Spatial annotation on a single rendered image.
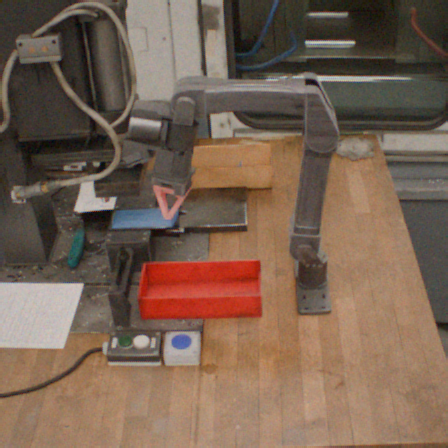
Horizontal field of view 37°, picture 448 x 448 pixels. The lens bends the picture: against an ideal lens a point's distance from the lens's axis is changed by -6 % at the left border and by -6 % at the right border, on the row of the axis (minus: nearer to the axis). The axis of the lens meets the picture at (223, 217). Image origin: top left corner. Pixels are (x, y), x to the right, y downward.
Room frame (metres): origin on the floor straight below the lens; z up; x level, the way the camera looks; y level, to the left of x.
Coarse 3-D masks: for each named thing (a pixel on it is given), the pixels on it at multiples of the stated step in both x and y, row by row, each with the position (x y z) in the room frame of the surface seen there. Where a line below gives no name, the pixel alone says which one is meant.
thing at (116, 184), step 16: (48, 144) 1.40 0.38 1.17; (64, 144) 1.39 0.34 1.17; (80, 144) 1.38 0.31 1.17; (96, 144) 1.37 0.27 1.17; (112, 144) 1.34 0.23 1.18; (32, 160) 1.33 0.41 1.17; (48, 160) 1.33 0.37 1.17; (64, 160) 1.32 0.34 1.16; (80, 160) 1.32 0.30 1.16; (96, 160) 1.32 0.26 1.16; (112, 160) 1.32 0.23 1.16; (112, 176) 1.28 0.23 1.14; (128, 176) 1.27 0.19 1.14; (144, 176) 1.31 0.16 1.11; (96, 192) 1.25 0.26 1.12; (112, 192) 1.25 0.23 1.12; (128, 192) 1.25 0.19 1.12
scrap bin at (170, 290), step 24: (144, 264) 1.20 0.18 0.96; (168, 264) 1.20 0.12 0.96; (192, 264) 1.20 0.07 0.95; (216, 264) 1.20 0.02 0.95; (240, 264) 1.19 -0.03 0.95; (144, 288) 1.16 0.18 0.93; (168, 288) 1.18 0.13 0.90; (192, 288) 1.18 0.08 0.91; (216, 288) 1.17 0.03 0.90; (240, 288) 1.17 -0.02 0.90; (144, 312) 1.09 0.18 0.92; (168, 312) 1.09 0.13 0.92; (192, 312) 1.08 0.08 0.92; (216, 312) 1.08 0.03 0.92; (240, 312) 1.08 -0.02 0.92
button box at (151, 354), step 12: (120, 336) 1.01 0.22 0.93; (132, 336) 1.01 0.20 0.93; (156, 336) 1.01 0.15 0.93; (96, 348) 1.00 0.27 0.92; (108, 348) 0.98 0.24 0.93; (120, 348) 0.98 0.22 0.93; (132, 348) 0.98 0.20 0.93; (144, 348) 0.97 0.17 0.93; (156, 348) 0.97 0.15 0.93; (108, 360) 0.96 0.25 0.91; (120, 360) 0.96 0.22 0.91; (132, 360) 0.96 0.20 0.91; (144, 360) 0.96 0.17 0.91; (156, 360) 0.96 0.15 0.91; (48, 384) 0.91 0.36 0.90; (0, 396) 0.89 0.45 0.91
